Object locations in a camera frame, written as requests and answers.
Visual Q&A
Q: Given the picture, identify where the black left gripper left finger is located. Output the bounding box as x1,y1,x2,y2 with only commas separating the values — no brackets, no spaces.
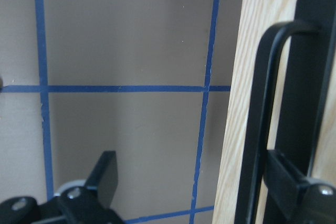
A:
1,151,123,223

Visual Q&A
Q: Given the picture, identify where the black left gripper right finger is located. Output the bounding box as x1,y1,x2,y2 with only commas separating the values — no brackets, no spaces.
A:
265,150,335,223

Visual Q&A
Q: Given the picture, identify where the wooden drawer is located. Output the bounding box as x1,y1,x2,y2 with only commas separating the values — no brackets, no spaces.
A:
212,0,335,223

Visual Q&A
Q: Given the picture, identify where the black metal drawer handle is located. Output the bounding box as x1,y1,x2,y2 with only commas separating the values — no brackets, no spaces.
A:
234,0,335,223

